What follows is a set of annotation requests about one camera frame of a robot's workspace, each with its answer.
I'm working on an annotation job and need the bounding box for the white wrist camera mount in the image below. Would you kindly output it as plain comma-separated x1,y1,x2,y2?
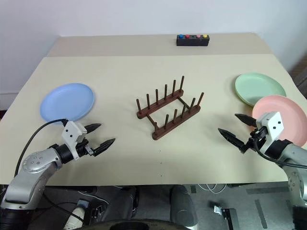
61,120,87,161
255,111,284,154

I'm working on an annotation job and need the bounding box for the dark grey rounded shape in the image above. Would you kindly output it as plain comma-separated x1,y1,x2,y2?
94,186,138,218
169,185,199,228

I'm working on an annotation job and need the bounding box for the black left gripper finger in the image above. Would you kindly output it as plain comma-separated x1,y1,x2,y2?
93,138,117,157
84,123,103,134

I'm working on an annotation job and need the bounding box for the black button box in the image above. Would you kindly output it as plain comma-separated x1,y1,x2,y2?
176,34,210,47

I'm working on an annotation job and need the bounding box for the light green plastic plate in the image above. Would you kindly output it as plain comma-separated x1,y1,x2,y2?
234,73,287,107

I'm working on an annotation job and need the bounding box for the light blue plastic plate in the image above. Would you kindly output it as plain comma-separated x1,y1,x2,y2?
39,82,95,126

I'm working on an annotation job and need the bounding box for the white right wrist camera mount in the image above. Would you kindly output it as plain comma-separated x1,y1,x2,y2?
255,111,284,154

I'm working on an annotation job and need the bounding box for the thin white cable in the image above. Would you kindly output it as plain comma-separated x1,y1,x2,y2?
197,184,227,194

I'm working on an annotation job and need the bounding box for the white and blue object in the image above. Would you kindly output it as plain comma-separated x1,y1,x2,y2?
63,200,88,230

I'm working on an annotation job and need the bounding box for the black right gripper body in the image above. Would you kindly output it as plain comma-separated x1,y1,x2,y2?
238,126,269,154

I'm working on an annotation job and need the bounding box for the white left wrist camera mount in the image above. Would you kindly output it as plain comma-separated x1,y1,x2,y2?
61,120,87,161

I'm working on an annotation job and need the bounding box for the brown wooden dish rack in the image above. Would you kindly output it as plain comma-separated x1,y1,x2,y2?
135,75,204,141

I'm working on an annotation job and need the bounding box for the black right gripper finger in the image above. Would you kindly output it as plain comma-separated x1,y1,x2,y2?
234,113,257,127
217,128,246,150

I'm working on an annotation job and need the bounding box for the pink plastic plate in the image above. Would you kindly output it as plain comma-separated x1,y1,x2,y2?
251,95,307,148

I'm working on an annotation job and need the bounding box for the black metal bracket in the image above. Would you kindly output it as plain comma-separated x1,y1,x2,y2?
212,202,237,230

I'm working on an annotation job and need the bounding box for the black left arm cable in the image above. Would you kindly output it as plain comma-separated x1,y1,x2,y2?
14,118,68,178

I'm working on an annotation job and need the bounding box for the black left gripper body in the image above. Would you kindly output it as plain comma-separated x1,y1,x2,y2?
76,139,100,158

